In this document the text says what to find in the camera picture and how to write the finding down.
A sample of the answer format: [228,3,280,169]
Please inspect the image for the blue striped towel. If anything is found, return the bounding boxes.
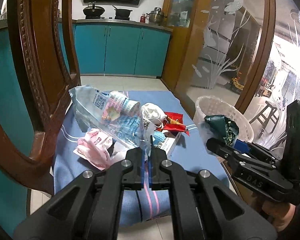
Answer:
[52,91,229,226]

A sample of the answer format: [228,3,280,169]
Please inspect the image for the pink white plastic wrapper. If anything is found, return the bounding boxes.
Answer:
[73,128,113,171]

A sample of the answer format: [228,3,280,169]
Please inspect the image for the brown carved wooden chair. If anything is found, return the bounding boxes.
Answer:
[0,0,81,194]

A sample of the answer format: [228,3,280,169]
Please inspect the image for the person's right hand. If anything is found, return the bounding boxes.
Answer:
[262,200,296,232]

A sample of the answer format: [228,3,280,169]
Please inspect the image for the red gold foil wrapper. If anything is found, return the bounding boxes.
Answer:
[157,112,190,136]

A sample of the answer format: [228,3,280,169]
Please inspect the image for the black wok with lid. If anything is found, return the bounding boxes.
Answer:
[83,2,105,20]

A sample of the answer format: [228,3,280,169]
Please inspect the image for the wooden glass display cabinet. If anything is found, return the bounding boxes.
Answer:
[161,0,196,91]

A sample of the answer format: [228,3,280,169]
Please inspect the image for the teal kitchen cabinets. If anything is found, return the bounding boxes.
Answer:
[0,20,170,235]

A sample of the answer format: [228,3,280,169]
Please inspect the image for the etched glass sliding door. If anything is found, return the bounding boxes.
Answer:
[175,0,276,115]

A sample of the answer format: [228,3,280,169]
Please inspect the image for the white ointment box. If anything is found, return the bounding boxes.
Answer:
[153,130,181,158]

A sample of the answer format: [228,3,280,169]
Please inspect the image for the clear blue printed plastic bag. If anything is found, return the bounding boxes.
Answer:
[69,85,154,155]

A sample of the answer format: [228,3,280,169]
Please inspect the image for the black cooking pot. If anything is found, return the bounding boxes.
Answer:
[112,5,132,21]

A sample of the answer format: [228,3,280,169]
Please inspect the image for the wooden stool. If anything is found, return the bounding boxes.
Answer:
[249,101,279,139]

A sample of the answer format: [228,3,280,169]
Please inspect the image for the red small bottle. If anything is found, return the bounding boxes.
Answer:
[140,14,146,23]

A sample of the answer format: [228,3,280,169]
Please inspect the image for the dark green foil wrapper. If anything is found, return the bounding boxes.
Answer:
[204,115,239,146]

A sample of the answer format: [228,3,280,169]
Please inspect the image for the pink plastic trash basket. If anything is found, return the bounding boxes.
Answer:
[193,96,254,147]

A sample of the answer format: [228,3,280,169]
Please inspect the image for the yellow toy truck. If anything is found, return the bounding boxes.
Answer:
[225,76,244,94]

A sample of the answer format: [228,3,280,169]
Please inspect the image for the stainless steel pot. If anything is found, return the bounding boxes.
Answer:
[147,7,165,25]

